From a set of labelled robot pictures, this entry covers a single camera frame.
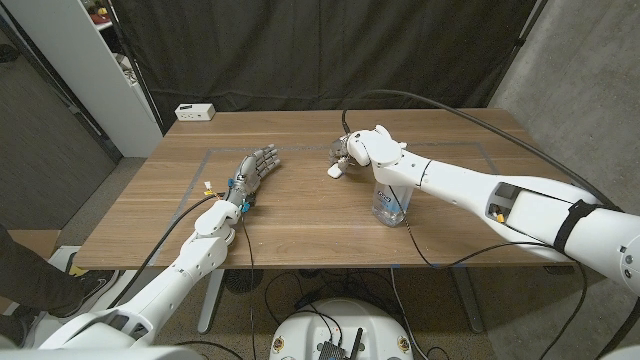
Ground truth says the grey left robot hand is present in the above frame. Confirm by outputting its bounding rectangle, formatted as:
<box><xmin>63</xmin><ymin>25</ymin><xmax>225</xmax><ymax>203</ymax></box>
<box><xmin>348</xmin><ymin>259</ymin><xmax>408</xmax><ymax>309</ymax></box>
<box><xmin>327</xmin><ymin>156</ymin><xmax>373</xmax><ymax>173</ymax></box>
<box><xmin>225</xmin><ymin>143</ymin><xmax>282</xmax><ymax>207</ymax></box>

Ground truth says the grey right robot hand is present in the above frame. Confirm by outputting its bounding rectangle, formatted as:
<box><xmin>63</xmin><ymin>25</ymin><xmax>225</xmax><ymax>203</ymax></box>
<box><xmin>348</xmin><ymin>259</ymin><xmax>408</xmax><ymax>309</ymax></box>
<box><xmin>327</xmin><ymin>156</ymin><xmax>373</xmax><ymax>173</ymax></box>
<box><xmin>328</xmin><ymin>134</ymin><xmax>357</xmax><ymax>174</ymax></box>

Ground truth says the clear hand sanitizer pump bottle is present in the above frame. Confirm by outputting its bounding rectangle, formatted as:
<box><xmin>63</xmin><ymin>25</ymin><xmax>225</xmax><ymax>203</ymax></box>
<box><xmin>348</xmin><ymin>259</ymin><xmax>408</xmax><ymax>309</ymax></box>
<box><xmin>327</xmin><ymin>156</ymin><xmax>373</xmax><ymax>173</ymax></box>
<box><xmin>371</xmin><ymin>180</ymin><xmax>415</xmax><ymax>228</ymax></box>

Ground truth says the white power outlet box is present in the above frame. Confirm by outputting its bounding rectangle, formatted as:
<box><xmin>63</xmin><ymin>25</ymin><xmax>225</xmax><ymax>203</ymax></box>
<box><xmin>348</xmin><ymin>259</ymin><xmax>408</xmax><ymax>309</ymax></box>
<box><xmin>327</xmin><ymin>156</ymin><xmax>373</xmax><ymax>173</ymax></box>
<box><xmin>174</xmin><ymin>103</ymin><xmax>217</xmax><ymax>122</ymax></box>

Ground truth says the round black floor fan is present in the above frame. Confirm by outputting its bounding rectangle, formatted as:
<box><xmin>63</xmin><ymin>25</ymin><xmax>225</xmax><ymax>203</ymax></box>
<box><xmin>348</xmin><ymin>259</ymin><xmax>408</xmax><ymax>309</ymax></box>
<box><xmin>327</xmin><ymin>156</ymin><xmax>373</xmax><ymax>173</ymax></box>
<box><xmin>223</xmin><ymin>268</ymin><xmax>265</xmax><ymax>295</ymax></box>

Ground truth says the black fabric backdrop curtain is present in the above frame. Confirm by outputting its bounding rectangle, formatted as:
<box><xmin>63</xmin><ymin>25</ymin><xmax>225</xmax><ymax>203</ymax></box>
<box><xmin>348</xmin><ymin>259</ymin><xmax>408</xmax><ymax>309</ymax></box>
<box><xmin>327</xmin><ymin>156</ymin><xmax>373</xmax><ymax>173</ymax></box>
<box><xmin>107</xmin><ymin>0</ymin><xmax>539</xmax><ymax>134</ymax></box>

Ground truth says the white table leg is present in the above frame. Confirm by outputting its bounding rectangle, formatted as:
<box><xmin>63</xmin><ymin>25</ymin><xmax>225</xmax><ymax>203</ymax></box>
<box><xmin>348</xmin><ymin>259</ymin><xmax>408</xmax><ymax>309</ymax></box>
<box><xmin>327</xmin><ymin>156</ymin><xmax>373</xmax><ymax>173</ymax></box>
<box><xmin>198</xmin><ymin>268</ymin><xmax>226</xmax><ymax>335</ymax></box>
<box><xmin>452</xmin><ymin>266</ymin><xmax>485</xmax><ymax>335</ymax></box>

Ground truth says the black backdrop stand pole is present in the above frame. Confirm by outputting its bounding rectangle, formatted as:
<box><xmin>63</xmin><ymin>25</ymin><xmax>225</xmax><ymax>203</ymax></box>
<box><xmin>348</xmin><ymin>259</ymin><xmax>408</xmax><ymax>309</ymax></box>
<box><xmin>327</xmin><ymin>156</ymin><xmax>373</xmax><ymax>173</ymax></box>
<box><xmin>102</xmin><ymin>0</ymin><xmax>167</xmax><ymax>135</ymax></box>
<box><xmin>487</xmin><ymin>0</ymin><xmax>550</xmax><ymax>109</ymax></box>

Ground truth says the white robot torso base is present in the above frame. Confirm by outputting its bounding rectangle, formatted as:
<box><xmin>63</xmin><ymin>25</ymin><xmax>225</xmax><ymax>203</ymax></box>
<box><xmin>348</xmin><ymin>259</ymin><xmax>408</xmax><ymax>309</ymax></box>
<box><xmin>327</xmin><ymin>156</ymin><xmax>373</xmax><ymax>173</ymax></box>
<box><xmin>268</xmin><ymin>298</ymin><xmax>415</xmax><ymax>360</ymax></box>

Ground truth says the white shelf cabinet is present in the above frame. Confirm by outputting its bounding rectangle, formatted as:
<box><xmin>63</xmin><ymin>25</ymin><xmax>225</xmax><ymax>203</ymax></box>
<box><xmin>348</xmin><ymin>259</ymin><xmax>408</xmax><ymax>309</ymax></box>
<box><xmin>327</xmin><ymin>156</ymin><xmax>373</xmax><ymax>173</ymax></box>
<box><xmin>2</xmin><ymin>0</ymin><xmax>165</xmax><ymax>159</ymax></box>

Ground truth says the black antenna module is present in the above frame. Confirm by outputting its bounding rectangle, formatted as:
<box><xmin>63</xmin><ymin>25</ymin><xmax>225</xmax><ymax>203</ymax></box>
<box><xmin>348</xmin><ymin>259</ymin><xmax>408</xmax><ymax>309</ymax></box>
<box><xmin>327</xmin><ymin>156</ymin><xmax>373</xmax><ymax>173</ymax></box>
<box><xmin>317</xmin><ymin>327</ymin><xmax>365</xmax><ymax>360</ymax></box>

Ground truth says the black sneaker white sole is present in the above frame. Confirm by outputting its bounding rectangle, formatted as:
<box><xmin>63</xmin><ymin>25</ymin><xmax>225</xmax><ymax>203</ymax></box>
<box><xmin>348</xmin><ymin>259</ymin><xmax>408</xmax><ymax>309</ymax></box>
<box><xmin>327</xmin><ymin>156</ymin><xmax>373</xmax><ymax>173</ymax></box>
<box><xmin>49</xmin><ymin>269</ymin><xmax>121</xmax><ymax>319</ymax></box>

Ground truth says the small red yellow object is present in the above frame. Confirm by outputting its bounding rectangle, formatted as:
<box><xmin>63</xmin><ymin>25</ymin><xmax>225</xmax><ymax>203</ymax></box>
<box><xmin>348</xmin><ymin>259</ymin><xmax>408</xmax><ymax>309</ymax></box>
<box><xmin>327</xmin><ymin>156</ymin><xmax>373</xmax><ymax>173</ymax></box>
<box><xmin>82</xmin><ymin>0</ymin><xmax>115</xmax><ymax>25</ymax></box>

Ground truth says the brown cardboard box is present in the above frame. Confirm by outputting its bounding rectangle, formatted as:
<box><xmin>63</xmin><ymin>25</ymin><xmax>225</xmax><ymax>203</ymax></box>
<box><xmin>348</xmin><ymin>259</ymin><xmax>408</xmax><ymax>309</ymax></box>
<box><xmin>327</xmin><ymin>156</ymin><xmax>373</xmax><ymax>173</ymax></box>
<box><xmin>2</xmin><ymin>228</ymin><xmax>62</xmax><ymax>261</ymax></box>

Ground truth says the thin black left wrist cable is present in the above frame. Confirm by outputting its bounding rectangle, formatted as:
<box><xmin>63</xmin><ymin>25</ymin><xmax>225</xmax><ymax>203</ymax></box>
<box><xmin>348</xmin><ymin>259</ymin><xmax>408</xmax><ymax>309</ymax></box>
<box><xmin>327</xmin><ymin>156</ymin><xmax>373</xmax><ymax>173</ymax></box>
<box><xmin>242</xmin><ymin>213</ymin><xmax>256</xmax><ymax>360</ymax></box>

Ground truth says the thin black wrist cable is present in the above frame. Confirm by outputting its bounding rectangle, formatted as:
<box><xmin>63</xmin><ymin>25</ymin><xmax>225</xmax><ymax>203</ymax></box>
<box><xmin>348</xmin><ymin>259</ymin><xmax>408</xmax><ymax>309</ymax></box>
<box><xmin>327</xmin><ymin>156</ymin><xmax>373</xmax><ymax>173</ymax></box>
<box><xmin>388</xmin><ymin>184</ymin><xmax>589</xmax><ymax>360</ymax></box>
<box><xmin>242</xmin><ymin>213</ymin><xmax>256</xmax><ymax>360</ymax></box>

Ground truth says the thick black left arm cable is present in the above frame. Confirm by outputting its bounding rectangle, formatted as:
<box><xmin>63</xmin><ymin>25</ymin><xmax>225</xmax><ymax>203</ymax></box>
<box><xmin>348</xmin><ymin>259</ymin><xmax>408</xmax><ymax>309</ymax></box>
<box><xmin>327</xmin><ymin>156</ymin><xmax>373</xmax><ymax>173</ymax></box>
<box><xmin>105</xmin><ymin>193</ymin><xmax>226</xmax><ymax>310</ymax></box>

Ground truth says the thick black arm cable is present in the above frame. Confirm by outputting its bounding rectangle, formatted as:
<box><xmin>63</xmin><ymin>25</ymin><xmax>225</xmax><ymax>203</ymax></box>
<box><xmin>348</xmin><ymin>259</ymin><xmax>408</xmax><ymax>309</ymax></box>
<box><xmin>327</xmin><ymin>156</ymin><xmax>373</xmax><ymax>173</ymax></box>
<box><xmin>105</xmin><ymin>193</ymin><xmax>226</xmax><ymax>310</ymax></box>
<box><xmin>341</xmin><ymin>88</ymin><xmax>640</xmax><ymax>360</ymax></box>

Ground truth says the black floor cable tangle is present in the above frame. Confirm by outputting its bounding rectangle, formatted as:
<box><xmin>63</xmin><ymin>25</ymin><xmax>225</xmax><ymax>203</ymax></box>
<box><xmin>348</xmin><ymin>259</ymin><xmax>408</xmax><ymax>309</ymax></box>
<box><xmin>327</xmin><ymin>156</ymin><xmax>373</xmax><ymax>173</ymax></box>
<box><xmin>263</xmin><ymin>268</ymin><xmax>401</xmax><ymax>331</ymax></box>

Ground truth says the grey floor cable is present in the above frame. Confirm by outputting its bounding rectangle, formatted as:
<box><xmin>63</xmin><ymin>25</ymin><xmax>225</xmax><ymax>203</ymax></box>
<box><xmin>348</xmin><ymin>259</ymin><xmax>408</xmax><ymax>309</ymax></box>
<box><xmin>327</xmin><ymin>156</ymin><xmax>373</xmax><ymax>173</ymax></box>
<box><xmin>389</xmin><ymin>266</ymin><xmax>429</xmax><ymax>360</ymax></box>

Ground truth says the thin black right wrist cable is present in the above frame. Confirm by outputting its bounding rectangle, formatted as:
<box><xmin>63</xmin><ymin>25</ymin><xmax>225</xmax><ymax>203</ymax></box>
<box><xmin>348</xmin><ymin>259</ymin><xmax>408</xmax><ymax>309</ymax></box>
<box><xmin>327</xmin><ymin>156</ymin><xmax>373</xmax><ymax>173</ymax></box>
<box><xmin>388</xmin><ymin>184</ymin><xmax>589</xmax><ymax>360</ymax></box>

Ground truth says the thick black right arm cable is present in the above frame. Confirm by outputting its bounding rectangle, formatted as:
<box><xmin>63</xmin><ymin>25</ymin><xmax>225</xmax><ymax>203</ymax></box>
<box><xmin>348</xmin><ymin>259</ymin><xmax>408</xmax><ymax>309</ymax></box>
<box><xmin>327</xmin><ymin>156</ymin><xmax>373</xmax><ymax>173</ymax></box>
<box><xmin>341</xmin><ymin>88</ymin><xmax>640</xmax><ymax>360</ymax></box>

